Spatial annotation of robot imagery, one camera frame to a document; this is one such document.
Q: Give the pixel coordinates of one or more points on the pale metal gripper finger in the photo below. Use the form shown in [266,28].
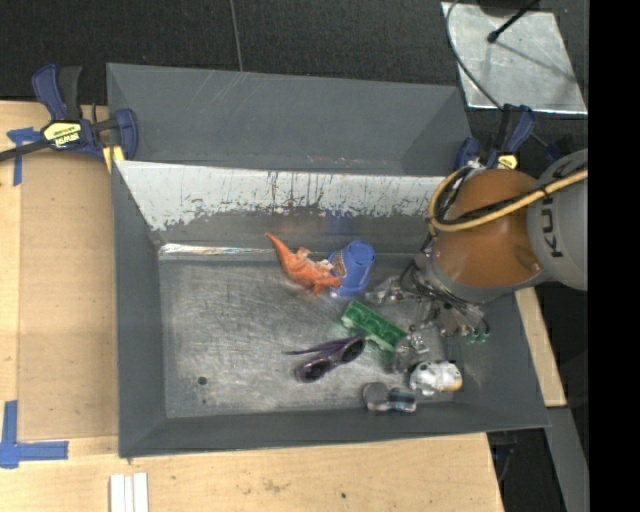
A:
[386,292]
[414,346]

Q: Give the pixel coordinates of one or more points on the dark green flat block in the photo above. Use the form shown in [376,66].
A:
[375,325]

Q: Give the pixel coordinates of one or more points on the white spotted toy animal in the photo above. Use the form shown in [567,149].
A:
[432,376]

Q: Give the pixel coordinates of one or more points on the blue plastic cup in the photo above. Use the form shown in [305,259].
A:
[357,267]

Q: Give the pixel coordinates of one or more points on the dark grey rounded object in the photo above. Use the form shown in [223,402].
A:
[382,396]

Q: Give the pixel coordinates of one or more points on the purple sunglasses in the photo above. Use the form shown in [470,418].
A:
[332,357]

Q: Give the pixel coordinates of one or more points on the orange toy dinosaur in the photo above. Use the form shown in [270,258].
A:
[305,270]

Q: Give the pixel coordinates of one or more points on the grey metal bin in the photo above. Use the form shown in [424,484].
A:
[240,320]

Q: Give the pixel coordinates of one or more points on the pale brown flat board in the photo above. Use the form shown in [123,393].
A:
[65,300]

